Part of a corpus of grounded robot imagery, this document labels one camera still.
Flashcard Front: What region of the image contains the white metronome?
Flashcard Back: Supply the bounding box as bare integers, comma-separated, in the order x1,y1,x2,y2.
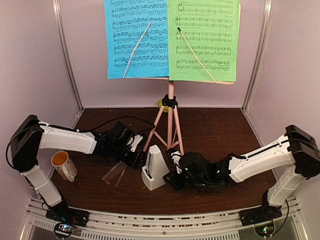
141,145,170,191

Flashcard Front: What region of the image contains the clear metronome front cover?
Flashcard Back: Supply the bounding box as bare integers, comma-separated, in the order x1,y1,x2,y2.
101,161,127,187

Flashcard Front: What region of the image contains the pink music stand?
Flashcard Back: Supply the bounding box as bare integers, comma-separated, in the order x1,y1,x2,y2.
122,4,242,157

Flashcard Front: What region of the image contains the blue sheet music paper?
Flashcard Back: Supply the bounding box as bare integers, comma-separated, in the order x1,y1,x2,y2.
103,0,169,79

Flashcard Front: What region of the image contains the green sheet music paper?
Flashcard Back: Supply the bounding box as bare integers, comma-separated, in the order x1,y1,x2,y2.
167,0,241,85

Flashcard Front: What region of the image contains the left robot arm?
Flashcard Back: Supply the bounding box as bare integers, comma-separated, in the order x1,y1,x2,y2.
5,115,146,222

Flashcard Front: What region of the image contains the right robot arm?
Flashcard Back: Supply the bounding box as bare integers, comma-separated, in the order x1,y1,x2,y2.
163,125,320,221

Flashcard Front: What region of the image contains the white patterned mug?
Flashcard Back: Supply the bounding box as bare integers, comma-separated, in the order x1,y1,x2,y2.
51,151,78,183

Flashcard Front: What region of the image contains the green plastic bowl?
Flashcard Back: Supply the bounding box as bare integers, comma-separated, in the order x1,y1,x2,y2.
157,100,168,113

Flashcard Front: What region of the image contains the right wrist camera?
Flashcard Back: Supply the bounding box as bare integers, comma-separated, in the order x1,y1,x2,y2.
166,148,183,174

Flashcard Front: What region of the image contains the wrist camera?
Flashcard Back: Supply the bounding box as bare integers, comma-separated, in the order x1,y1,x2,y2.
126,134,145,152
166,148,183,174

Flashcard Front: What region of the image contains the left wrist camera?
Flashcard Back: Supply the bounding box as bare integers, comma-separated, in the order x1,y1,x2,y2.
126,134,145,152

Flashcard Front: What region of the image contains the aluminium front rail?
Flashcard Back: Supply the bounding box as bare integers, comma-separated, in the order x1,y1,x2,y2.
24,196,305,240

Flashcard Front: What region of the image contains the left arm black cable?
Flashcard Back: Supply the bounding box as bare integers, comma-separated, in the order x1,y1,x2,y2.
6,117,156,173

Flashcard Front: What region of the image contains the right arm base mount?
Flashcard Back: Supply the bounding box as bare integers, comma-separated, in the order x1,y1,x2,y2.
239,203,287,239

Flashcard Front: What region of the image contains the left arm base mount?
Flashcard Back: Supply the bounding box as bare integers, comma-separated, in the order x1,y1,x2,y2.
44,199,90,239

